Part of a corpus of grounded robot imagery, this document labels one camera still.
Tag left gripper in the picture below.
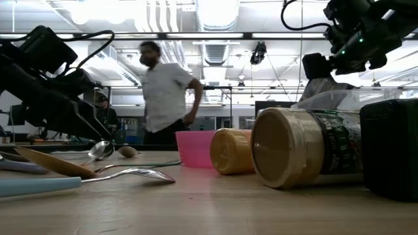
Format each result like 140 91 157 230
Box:
0 42 112 141

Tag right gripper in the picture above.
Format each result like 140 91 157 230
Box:
302 12 402 88

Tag spoon with orange handle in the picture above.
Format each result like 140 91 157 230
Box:
80 140 116 168

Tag wooden spoon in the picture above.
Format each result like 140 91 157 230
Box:
13 146 182 180

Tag spoon with light-blue handle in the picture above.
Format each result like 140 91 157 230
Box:
0 166 176 198

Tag green black spice box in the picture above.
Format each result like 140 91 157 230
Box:
359 97 418 202

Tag furikake jar beige lid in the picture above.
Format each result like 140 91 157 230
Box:
250 106 364 191

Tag orange spice bottle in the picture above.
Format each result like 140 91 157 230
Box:
209 127 256 176

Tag person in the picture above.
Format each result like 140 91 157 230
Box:
95 94 121 135
138 40 204 146

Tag deep clear plastic bin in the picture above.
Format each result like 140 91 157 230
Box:
290 88 404 114

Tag all-metal spoon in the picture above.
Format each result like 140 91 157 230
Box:
116 145 142 159

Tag black computer monitor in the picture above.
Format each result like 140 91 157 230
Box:
7 103 27 127

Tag black hanging ceiling device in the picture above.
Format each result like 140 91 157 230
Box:
249 41 268 66

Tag black overhead crossbar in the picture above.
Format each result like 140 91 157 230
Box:
0 31 327 41

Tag pink plastic bowl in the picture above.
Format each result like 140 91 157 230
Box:
174 130 217 169

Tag white ceiling pipes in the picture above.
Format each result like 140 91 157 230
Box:
146 0 191 87

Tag black left camera cable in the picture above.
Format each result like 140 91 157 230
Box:
61 29 116 74

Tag black camera cable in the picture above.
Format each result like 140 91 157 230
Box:
61 29 116 74
280 0 332 32

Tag dark wall screen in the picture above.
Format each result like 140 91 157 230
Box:
254 100 298 110

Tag spoon with purple handle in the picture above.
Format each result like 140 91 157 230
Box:
0 159 52 175

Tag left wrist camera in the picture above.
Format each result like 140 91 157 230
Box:
18 25 78 75

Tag black right camera cable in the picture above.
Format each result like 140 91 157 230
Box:
280 0 332 32

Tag black workstation frame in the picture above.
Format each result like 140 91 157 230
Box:
94 85 233 133

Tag silver ventilation duct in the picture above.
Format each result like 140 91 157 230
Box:
195 0 241 66

